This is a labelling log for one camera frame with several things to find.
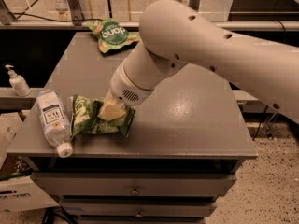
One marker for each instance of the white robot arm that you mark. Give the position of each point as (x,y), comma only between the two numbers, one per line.
(173,35)

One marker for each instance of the clear plastic water bottle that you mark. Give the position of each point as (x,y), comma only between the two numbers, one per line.
(54,122)

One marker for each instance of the green Pop chip bag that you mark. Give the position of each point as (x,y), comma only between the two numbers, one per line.
(111,36)

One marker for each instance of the white pump dispenser bottle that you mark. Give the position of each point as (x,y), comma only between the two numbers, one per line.
(17,82)

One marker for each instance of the grey drawer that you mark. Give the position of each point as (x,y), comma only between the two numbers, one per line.
(139,207)
(134,184)

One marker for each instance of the metal railing frame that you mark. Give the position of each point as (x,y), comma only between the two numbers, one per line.
(237,15)

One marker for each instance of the grey drawer cabinet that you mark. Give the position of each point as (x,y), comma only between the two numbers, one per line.
(191,124)

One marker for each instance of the green jalapeno Kettle chip bag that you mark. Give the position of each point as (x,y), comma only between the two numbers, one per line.
(85,120)

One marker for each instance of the top grey drawer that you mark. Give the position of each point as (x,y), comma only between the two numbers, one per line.
(134,184)

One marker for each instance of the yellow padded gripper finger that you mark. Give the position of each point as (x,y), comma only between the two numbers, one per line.
(109,112)

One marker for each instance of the white cardboard box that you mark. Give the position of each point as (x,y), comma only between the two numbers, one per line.
(17,193)

